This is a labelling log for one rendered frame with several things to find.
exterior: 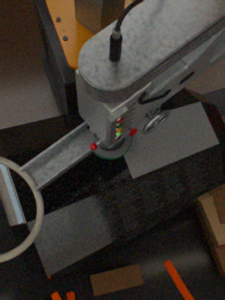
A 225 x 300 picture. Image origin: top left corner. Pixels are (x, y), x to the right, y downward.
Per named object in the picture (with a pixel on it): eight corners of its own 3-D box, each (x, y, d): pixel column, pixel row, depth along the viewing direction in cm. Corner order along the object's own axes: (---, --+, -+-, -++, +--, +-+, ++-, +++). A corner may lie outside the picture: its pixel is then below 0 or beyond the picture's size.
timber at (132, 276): (94, 296, 323) (94, 295, 312) (90, 276, 327) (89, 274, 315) (142, 284, 326) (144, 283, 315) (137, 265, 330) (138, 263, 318)
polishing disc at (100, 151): (95, 111, 264) (95, 110, 263) (136, 124, 263) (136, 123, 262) (82, 150, 258) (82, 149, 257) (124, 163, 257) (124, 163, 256)
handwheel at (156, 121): (155, 104, 239) (158, 90, 224) (169, 120, 237) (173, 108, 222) (128, 124, 236) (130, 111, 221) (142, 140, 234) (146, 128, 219)
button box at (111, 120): (120, 130, 223) (124, 104, 196) (124, 135, 223) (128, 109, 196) (105, 141, 222) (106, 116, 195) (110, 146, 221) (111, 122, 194)
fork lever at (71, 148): (136, 79, 250) (137, 73, 245) (163, 109, 245) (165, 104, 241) (15, 165, 234) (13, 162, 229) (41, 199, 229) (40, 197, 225)
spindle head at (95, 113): (139, 69, 247) (148, 17, 204) (171, 105, 242) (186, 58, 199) (78, 115, 239) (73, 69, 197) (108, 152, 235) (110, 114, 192)
